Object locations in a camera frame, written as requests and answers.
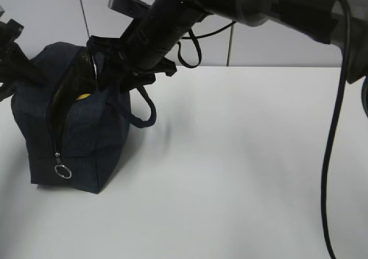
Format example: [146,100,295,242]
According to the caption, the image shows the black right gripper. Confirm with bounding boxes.
[86,36,177,93]

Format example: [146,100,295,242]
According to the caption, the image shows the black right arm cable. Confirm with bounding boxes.
[320,0,352,259]

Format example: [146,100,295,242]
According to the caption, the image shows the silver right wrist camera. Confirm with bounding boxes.
[108,0,150,18]

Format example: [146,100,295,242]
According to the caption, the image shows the dark navy lunch bag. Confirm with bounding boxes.
[10,41,158,195]

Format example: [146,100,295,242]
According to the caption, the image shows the yellow lemon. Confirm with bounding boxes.
[76,94,90,101]

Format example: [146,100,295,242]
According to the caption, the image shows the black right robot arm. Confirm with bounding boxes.
[87,0,367,90]

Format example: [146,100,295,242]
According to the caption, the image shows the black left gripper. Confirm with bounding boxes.
[1,19,47,102]

